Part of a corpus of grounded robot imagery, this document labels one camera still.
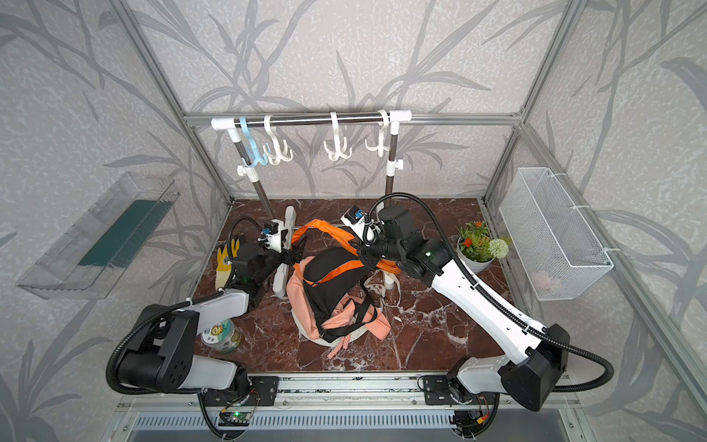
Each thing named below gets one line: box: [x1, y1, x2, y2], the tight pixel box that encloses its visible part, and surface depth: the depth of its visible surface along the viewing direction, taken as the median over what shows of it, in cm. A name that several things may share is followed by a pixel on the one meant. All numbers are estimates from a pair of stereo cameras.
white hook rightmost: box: [364, 109, 390, 158], surface depth 72 cm
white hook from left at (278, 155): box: [263, 114, 294, 166], surface depth 70 cm
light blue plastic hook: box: [239, 116, 270, 167], surface depth 71 cm
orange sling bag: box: [290, 219, 402, 287], surface depth 78 cm
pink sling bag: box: [286, 255, 392, 360], surface depth 84 cm
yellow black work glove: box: [215, 238, 241, 290], surface depth 98 cm
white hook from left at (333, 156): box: [323, 111, 352, 162], surface depth 72 cm
